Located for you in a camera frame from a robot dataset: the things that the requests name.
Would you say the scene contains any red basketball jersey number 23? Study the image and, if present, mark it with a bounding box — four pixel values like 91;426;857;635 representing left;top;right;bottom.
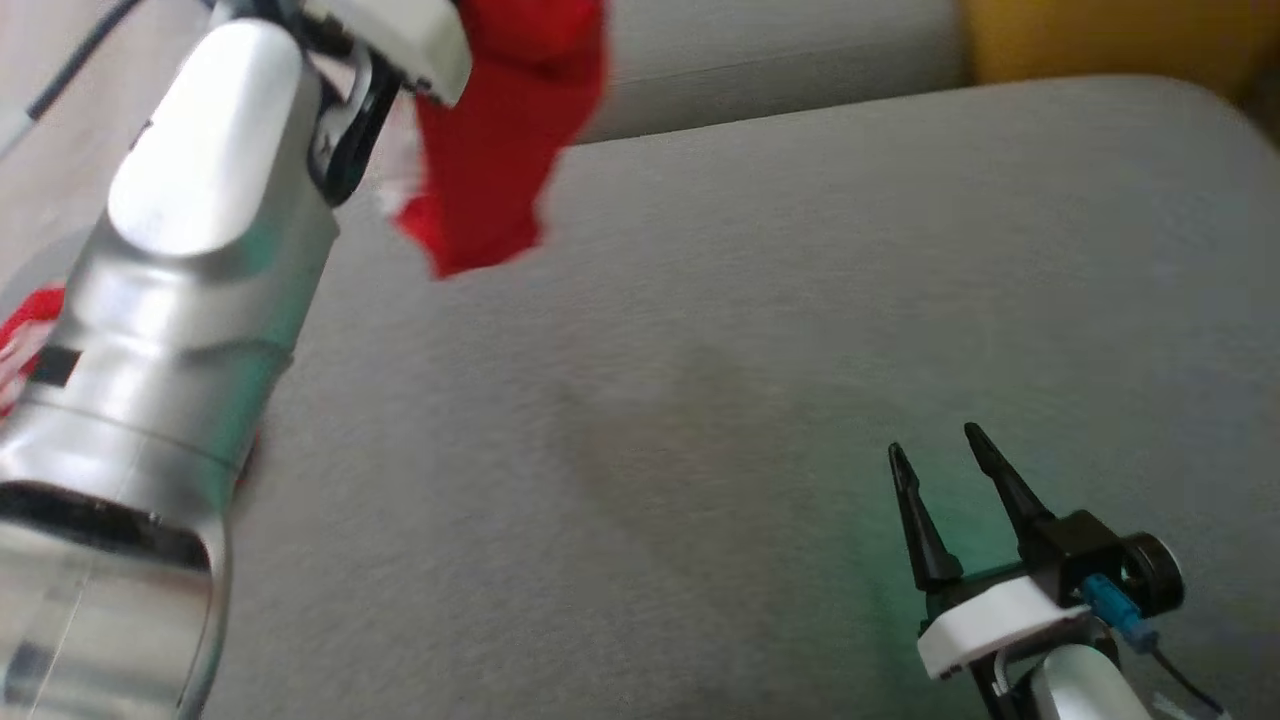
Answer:
0;0;611;481

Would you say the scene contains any wide yellow sofa backrest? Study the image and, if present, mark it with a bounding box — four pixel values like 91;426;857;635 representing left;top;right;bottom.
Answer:
960;0;1280;106

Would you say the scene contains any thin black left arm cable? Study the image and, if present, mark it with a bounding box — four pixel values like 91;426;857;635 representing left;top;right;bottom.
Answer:
0;0;143;153

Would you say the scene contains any large grey sofa chaise cushion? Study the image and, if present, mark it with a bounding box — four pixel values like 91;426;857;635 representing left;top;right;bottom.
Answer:
205;75;1280;720

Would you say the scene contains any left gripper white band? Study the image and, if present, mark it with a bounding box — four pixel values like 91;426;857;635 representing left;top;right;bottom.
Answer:
300;0;473;207

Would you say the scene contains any long grey sofa seat cushion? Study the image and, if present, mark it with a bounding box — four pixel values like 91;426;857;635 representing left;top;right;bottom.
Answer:
578;0;966;143

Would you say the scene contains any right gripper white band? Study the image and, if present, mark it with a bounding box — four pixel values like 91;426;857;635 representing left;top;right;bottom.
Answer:
887;421;1127;682

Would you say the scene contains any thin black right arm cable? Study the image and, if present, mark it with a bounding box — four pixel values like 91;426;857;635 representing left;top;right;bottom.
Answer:
1148;645;1233;717

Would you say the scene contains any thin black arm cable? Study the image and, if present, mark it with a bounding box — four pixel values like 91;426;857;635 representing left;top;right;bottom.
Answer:
1148;645;1233;717
0;0;143;153

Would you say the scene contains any blue cable connector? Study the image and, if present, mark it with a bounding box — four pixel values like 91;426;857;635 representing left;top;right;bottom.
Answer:
1078;574;1161;653

